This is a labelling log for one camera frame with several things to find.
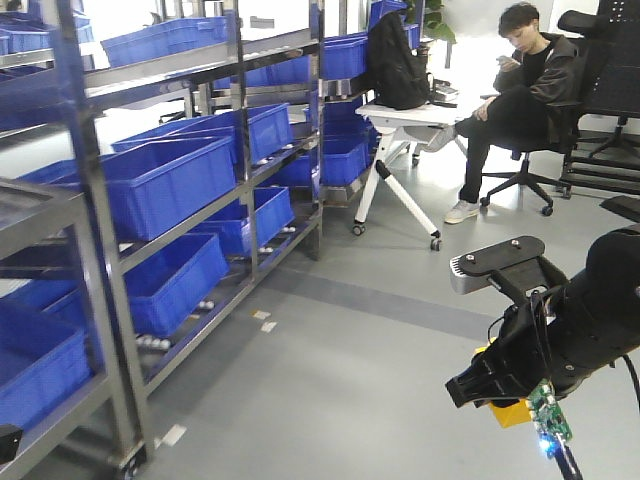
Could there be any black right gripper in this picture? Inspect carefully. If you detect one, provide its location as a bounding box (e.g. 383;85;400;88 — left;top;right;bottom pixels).
444;294;631;410

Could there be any yellow studded toy brick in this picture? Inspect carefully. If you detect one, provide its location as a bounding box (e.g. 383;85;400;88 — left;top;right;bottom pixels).
472;344;532;429

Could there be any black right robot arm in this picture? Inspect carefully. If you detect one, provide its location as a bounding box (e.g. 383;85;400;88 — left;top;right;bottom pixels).
445;225;639;407

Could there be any blue bin lower shelf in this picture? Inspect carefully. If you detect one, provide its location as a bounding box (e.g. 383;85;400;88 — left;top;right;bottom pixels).
124;233;229;338

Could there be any blue bin on shelf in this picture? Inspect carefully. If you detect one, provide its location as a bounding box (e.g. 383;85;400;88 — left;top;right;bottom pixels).
101;137;236;241

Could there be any green circuit board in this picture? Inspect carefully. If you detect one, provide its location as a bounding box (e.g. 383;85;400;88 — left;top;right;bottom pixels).
525;379;573;458

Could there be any black office chair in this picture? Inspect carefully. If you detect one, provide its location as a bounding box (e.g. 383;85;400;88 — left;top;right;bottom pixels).
480;1;639;216

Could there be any white desk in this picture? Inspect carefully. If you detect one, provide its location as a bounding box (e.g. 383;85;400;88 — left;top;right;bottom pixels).
351;101;457;251

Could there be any seated person in black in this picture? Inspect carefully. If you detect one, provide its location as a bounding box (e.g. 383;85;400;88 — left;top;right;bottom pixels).
432;2;580;225

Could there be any black backpack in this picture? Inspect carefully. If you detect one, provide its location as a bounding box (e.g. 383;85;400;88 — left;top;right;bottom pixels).
366;11;430;111

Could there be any steel shelving rack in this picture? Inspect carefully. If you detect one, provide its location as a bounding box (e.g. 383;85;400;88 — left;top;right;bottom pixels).
1;1;324;479

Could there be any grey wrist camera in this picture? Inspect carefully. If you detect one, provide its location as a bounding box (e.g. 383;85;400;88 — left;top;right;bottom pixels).
449;235;568;306

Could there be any black cable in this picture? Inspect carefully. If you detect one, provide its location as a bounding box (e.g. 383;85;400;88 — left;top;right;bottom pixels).
549;354;640;480

